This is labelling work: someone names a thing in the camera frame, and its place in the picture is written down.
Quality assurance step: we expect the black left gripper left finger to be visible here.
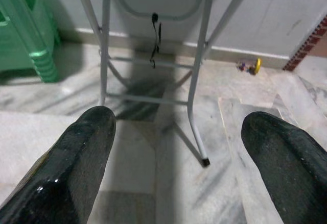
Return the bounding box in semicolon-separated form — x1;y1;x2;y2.
0;105;117;224

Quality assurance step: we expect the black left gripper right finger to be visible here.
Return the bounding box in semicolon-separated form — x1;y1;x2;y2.
241;111;327;224

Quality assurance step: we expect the small yellow toy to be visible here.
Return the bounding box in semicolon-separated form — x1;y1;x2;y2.
236;57;262;76

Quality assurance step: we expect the grey metal folding table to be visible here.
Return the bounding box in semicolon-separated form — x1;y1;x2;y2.
72;0;256;168

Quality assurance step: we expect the green plastic stool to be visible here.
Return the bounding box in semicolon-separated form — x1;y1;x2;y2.
0;0;61;83

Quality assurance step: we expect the black strap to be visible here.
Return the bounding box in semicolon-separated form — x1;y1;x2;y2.
149;12;162;69

